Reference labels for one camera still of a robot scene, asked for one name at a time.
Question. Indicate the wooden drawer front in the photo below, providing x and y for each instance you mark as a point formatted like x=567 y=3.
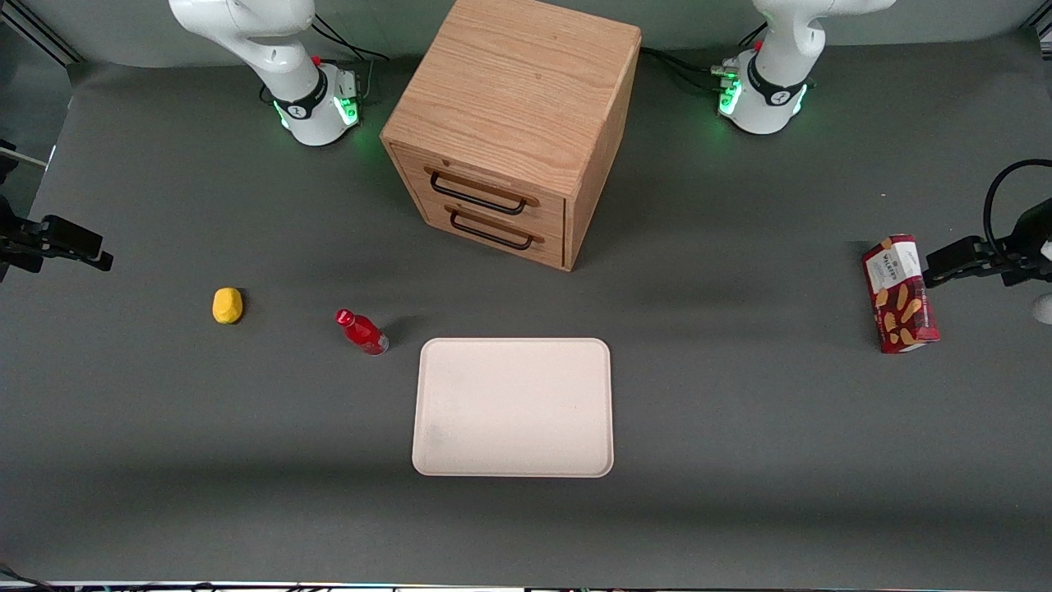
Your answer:
x=501 y=226
x=493 y=177

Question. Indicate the red shortbread cookie box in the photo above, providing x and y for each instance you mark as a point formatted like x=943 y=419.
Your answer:
x=900 y=296

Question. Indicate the cream plastic tray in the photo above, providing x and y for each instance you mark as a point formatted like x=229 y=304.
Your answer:
x=514 y=407

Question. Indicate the wooden drawer cabinet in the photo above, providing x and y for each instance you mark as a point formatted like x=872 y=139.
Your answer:
x=518 y=82

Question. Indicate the yellow lemon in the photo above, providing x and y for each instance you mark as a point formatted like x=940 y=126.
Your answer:
x=228 y=306

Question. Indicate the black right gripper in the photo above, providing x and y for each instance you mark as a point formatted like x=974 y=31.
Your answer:
x=23 y=238

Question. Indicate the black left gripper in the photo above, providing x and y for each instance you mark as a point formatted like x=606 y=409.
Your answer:
x=1012 y=256

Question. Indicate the red coke bottle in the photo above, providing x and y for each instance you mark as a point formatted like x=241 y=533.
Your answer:
x=362 y=332

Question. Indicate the aluminium frame rail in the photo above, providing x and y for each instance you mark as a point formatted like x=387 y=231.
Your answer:
x=37 y=31
x=1040 y=34

